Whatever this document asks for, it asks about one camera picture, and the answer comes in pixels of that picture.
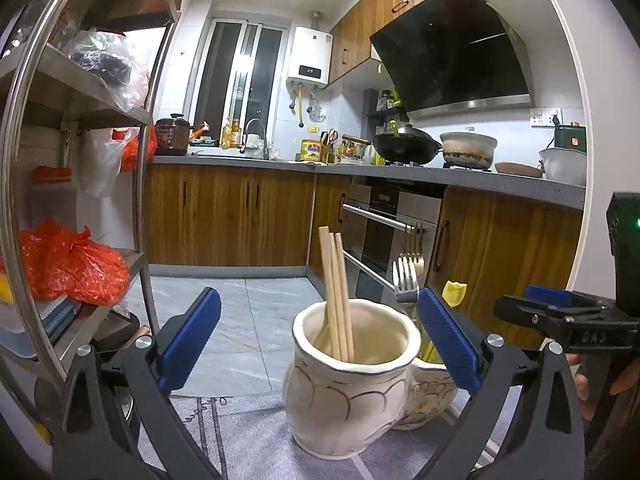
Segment yellow plastic utensil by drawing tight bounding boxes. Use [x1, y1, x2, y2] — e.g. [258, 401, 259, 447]
[422, 281, 468, 363]
[418, 327, 437, 362]

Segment white ceramic cooking pot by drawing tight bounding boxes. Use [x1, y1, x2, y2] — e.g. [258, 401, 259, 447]
[439, 131, 499, 170]

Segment red lidded plastic box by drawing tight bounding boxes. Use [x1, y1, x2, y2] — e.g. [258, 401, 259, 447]
[30, 165, 77, 228]

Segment gold metal fork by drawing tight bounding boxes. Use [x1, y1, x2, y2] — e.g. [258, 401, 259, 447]
[399, 221, 427, 278]

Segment built-in steel oven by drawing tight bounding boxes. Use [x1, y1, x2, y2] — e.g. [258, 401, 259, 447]
[339, 182, 447, 306]

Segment wooden base cabinets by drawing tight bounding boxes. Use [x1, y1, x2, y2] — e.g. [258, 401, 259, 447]
[142, 162, 587, 352]

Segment cream floral ceramic utensil holder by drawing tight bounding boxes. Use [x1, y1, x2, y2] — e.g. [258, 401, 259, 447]
[282, 297, 462, 459]

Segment person's right hand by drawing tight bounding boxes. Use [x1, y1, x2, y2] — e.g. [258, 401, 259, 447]
[569, 354, 640, 422]

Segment stacked plastic cutting boards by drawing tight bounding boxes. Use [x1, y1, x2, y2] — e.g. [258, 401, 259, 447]
[0, 291, 84, 362]

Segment kitchen window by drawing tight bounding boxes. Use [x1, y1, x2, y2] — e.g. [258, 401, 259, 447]
[191, 16, 292, 147]

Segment brown clay plate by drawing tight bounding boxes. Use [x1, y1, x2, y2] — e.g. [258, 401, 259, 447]
[494, 161, 546, 179]

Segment chrome sink faucet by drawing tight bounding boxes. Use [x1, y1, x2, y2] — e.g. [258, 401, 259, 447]
[239, 118, 271, 161]

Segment amber oil bottles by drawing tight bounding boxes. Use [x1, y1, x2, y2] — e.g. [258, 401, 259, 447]
[221, 117, 244, 150]

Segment silver metal fork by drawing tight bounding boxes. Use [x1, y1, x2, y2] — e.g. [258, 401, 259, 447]
[392, 257, 421, 305]

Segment white bowl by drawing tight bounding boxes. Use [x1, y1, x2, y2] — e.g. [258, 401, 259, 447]
[538, 147, 589, 187]

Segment black range hood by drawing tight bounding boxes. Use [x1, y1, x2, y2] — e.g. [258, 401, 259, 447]
[369, 0, 536, 122]

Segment black wall spice rack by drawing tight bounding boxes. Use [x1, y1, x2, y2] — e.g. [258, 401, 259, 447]
[366, 88, 412, 124]

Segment grey kitchen countertop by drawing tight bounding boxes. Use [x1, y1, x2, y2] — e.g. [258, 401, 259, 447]
[150, 152, 588, 211]

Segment yellow tin can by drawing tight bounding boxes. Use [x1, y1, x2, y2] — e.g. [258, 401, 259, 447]
[299, 138, 324, 164]

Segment clear bag with dark contents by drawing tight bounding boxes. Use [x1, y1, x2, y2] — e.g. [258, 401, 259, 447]
[62, 29, 152, 112]

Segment black wok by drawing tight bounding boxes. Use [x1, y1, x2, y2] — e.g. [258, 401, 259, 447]
[342, 124, 444, 167]

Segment small orange hanging bag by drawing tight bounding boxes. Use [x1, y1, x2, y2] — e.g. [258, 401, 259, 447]
[121, 126, 159, 174]

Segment orange plastic bag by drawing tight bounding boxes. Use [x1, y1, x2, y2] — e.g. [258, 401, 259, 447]
[19, 219, 132, 307]

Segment dark red rice cooker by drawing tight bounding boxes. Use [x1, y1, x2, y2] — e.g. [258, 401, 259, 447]
[154, 113, 194, 157]

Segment grey striped tablecloth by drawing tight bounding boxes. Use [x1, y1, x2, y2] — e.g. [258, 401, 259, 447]
[135, 389, 506, 480]

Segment wooden wall cabinets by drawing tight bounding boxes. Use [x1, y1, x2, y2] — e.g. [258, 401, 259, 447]
[326, 0, 542, 87]

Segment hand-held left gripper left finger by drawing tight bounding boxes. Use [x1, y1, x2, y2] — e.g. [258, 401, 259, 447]
[52, 287, 223, 480]

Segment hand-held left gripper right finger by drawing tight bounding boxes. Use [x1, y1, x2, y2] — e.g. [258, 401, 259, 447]
[417, 286, 586, 480]

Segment white hanging plastic bag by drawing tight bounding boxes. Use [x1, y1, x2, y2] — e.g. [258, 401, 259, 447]
[78, 127, 142, 199]

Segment knife block with scissors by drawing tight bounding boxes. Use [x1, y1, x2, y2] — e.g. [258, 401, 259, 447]
[319, 129, 342, 164]

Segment stainless steel shelf rack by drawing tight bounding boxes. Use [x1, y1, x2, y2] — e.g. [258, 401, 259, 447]
[0, 0, 184, 413]

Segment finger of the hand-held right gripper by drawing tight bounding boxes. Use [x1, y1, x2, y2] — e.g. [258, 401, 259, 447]
[523, 285, 603, 309]
[494, 296, 640, 357]

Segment white water heater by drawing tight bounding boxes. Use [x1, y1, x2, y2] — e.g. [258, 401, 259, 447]
[285, 25, 334, 90]

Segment white wall outlet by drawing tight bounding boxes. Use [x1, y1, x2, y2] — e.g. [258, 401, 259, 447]
[530, 108, 561, 129]

